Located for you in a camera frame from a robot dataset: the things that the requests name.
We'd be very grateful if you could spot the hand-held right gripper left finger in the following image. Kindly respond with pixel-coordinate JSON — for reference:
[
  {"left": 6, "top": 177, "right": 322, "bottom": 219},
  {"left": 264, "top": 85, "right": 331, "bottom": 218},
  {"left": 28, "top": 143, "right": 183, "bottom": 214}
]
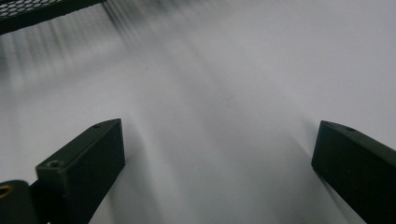
[{"left": 29, "top": 118, "right": 126, "bottom": 224}]

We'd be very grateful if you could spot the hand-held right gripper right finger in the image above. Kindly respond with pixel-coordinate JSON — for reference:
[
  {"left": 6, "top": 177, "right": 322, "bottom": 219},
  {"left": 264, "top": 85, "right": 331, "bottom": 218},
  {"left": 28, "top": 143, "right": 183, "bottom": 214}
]
[{"left": 311, "top": 119, "right": 396, "bottom": 224}]

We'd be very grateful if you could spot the black metal mesh basket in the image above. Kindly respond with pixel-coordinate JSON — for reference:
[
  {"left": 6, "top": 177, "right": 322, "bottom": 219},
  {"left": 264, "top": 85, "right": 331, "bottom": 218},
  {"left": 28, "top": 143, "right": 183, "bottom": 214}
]
[{"left": 0, "top": 0, "right": 108, "bottom": 36}]

